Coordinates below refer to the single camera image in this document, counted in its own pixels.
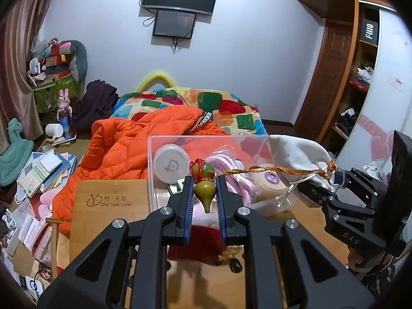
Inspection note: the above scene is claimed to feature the colourful patchwork blanket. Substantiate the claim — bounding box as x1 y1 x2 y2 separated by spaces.
112 87 267 135

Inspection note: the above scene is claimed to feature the dark purple garment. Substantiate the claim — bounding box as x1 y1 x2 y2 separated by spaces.
72 80 119 133

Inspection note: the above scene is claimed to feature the clear plastic storage bin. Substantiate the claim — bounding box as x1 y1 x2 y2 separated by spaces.
147 135 294 216

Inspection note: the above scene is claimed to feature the red velvet pouch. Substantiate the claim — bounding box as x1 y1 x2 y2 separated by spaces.
168 225 227 266

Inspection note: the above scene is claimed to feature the cream tub clear lid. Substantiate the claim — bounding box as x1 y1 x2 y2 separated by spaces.
248 171 287 202

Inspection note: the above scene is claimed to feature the plush toy pile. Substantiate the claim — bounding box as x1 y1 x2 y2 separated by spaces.
27 38 88 84

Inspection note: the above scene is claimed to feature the orange puffer jacket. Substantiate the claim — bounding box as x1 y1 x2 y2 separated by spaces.
52 105 228 234

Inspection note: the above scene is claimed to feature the teal rocking horse toy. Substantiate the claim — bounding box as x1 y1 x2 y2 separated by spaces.
1 118 34 187

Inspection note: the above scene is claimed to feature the small gourd ornament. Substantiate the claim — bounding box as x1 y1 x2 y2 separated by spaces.
189 158 216 213

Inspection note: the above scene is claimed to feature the gold ribbon bow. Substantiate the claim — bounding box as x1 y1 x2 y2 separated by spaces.
218 246 243 263

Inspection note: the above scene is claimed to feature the pink rope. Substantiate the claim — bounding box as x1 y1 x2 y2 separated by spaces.
205 149 262 205

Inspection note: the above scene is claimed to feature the small wall monitor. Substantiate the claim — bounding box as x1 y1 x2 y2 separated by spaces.
153 10 196 39

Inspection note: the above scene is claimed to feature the white drawstring pouch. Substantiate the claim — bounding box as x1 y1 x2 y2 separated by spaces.
268 133 340 200

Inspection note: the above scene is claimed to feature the striped brown curtain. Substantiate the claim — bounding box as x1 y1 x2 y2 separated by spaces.
1 0 52 153

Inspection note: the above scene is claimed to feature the wooden wardrobe shelf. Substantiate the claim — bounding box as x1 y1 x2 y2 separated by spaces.
295 0 391 142

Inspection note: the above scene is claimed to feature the person right hand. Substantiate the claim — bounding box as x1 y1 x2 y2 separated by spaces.
348 248 376 273

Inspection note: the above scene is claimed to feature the pink bunny figure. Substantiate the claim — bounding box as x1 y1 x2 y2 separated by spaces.
57 89 73 140

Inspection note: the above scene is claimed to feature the white round jar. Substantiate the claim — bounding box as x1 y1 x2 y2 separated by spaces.
153 144 191 184

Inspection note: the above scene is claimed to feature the yellow foam arch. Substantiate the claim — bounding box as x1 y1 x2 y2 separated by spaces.
136 71 176 93

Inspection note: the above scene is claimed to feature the stack of books papers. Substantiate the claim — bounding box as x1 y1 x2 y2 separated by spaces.
14 149 77 204

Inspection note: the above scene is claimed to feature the white mug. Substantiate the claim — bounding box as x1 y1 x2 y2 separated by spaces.
45 124 64 138

